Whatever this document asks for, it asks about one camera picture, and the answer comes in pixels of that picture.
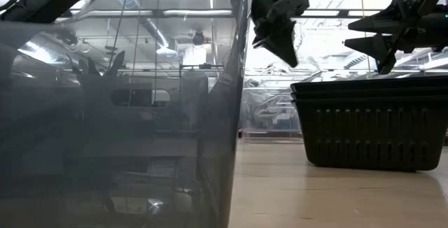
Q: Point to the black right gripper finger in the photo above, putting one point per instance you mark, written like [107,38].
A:
[378,23]
[371,44]

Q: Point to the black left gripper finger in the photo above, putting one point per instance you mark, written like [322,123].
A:
[285,46]

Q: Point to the black slotted plastic basket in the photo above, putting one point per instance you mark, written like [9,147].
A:
[371,80]
[371,90]
[371,133]

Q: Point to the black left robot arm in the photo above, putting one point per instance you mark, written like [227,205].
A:
[45,0]

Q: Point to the smoky grey translucent basket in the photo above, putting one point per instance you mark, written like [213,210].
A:
[105,144]

